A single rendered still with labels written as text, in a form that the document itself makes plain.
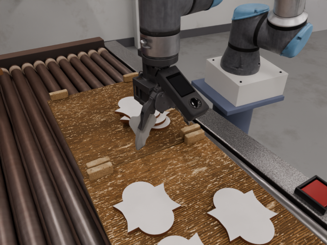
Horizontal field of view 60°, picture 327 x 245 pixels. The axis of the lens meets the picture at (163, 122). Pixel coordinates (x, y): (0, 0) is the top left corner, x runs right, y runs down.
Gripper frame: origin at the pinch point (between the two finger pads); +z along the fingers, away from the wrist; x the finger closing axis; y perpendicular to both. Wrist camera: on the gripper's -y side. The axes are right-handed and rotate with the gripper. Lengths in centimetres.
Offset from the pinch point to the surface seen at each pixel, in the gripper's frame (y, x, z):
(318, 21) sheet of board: 165, -443, 89
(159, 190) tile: -5.8, 6.5, 7.6
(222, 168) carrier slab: -9.3, -10.0, 8.6
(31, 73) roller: 78, 8, 10
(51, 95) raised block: 47.6, 10.1, 6.2
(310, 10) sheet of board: 174, -426, 72
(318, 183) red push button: -26.3, -24.4, 9.3
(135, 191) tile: -2.6, 11.0, 7.6
